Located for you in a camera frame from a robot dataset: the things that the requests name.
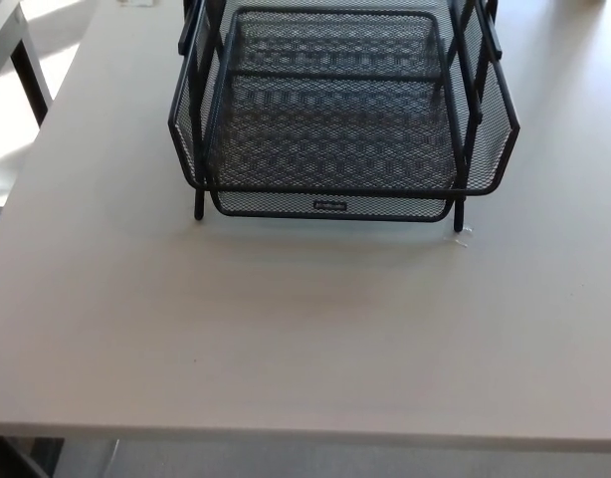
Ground wide black mesh drawer tray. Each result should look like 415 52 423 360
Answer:
168 49 521 196

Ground silver metal desk leg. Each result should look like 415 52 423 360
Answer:
61 440 121 478

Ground labelled black mesh tray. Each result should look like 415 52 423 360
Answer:
208 188 460 223

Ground small black mesh tray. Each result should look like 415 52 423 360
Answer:
220 8 447 81

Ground white side table black legs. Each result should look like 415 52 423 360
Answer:
0 0 56 128

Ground dark grey chair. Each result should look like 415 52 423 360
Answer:
0 436 66 478

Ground black metal organizer frame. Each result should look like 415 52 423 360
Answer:
177 0 504 234

